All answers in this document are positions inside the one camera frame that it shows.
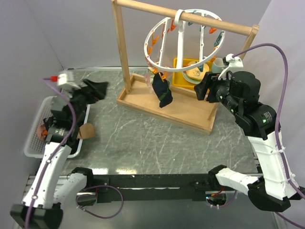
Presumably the santa pattern sock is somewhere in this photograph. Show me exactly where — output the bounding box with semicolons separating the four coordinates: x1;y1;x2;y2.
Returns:
82;79;109;104

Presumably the pink sock in basket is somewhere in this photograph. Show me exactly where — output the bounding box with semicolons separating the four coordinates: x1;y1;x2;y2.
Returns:
36;124;48;141

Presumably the wooden hanger rack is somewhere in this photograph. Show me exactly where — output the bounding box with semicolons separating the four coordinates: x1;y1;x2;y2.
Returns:
112;0;259;135

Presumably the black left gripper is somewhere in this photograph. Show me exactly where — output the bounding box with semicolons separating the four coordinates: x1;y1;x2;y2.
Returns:
64;78;109;123

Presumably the white plastic basket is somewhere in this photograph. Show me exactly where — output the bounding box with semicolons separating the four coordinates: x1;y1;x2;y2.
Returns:
23;95;91;159

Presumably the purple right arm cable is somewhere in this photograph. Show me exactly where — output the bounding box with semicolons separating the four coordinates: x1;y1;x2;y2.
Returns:
234;43;305;228

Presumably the brown ribbed sock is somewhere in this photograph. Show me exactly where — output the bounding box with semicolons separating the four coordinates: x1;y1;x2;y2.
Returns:
77;123;96;139

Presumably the light blue mug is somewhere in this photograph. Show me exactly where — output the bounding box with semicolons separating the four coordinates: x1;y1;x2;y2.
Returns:
212;58;226;73

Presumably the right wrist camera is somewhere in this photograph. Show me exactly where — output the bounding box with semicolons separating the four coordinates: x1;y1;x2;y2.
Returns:
218;54;244;80

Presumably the navy green striped sock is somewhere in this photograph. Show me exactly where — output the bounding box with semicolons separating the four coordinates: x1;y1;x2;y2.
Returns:
152;72;173;108

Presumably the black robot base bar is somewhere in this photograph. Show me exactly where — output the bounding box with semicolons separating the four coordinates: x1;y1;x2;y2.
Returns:
80;174;222;203

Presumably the white round clip hanger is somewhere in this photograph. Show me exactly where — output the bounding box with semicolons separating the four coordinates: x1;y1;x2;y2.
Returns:
144;9;225;72

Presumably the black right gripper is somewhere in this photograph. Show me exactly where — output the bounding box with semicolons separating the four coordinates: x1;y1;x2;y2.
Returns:
193;71;242;115

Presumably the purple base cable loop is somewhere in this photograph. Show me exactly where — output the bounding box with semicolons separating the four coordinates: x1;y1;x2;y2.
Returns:
75;185;124;219

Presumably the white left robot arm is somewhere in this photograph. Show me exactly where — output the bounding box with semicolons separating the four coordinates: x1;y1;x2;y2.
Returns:
10;87;98;229

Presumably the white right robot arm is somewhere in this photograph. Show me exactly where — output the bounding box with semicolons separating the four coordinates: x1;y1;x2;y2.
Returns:
194;71;301;212

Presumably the yellow plastic tray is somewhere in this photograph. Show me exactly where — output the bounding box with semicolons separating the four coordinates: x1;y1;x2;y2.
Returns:
172;56;216;91

